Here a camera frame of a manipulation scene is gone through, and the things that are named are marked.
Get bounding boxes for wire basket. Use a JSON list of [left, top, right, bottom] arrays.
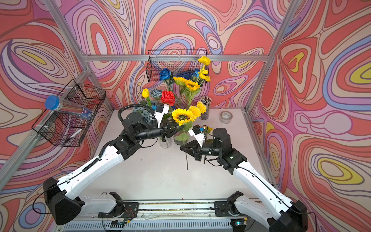
[[31, 80, 106, 147], [146, 49, 208, 83]]

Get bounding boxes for tall yellow flower sprig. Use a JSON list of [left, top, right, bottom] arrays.
[[198, 56, 211, 82]]

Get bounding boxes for pink ribbed glass vase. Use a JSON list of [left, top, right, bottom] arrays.
[[174, 132, 190, 146]]

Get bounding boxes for yellow tulip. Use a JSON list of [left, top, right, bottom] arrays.
[[142, 89, 152, 108]]

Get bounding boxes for red rose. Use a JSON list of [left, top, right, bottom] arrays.
[[160, 91, 175, 106]]

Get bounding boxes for back wire basket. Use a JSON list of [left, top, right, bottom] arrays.
[[146, 49, 208, 83]]

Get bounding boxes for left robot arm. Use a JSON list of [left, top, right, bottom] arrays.
[[43, 104, 183, 225]]

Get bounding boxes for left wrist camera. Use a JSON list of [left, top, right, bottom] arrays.
[[152, 103, 170, 127]]

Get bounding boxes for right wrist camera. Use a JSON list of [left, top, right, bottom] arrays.
[[188, 125, 206, 148]]

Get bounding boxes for yellow carnation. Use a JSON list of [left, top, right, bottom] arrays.
[[189, 101, 206, 118]]

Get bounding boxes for white marker pen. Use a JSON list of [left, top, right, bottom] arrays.
[[64, 128, 82, 143]]

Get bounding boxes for clear textured glass vase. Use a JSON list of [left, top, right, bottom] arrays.
[[159, 138, 173, 149]]

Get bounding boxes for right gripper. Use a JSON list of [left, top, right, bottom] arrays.
[[180, 140, 222, 162]]

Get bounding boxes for clear tape roll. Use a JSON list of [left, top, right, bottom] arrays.
[[219, 111, 233, 124]]

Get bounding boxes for left wire basket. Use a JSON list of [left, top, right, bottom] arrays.
[[31, 80, 106, 147]]

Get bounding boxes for tube with blue cap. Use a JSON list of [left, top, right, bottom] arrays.
[[44, 95, 94, 120]]

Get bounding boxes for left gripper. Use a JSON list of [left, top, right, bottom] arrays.
[[132, 120, 183, 144]]

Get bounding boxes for tall sunflower bunch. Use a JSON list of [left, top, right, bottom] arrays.
[[173, 77, 200, 92]]

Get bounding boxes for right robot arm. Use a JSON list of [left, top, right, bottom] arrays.
[[180, 125, 309, 232]]

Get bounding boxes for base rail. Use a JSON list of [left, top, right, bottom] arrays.
[[54, 199, 255, 232]]

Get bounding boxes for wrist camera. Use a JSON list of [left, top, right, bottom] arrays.
[[188, 125, 206, 148], [152, 103, 170, 127]]

